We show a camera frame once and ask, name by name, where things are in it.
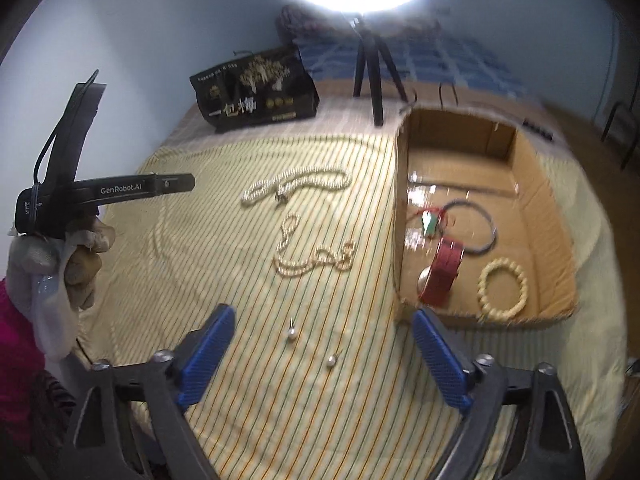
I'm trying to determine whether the blue checkered bedding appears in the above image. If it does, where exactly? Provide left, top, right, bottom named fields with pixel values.
left=296, top=32, right=528, bottom=100

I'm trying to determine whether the striped yellow bed cloth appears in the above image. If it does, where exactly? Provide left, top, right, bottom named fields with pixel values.
left=74, top=131, right=629, bottom=480

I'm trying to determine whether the red watch with strap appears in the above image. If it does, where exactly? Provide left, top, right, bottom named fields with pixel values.
left=418, top=237, right=464, bottom=308

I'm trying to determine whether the black power cable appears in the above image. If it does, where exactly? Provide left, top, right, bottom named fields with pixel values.
left=399, top=79, right=557, bottom=143

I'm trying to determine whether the thin pearl necklace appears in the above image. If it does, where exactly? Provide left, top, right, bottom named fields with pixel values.
left=271, top=212, right=357, bottom=279

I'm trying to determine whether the gloved left hand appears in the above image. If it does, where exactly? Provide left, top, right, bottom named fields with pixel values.
left=6, top=217, right=116, bottom=361

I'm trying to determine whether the cardboard box tray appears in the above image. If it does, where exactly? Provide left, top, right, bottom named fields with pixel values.
left=393, top=107, right=577, bottom=328

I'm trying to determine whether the thick twisted pearl necklace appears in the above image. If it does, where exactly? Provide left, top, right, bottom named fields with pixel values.
left=240, top=167, right=352, bottom=207

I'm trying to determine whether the black tripod stand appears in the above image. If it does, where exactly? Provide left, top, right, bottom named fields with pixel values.
left=350, top=15, right=409, bottom=127

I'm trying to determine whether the cream bead bracelet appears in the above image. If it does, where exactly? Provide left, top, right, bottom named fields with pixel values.
left=476, top=257, right=531, bottom=319

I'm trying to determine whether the black printed gift bag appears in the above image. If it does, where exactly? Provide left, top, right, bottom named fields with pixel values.
left=190, top=44, right=320, bottom=134

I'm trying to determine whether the green jade pendant red cord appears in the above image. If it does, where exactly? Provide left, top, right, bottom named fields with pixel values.
left=406, top=205, right=454, bottom=239

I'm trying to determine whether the dark thin bangle ring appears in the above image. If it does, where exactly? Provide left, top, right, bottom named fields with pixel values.
left=439, top=199, right=499, bottom=255

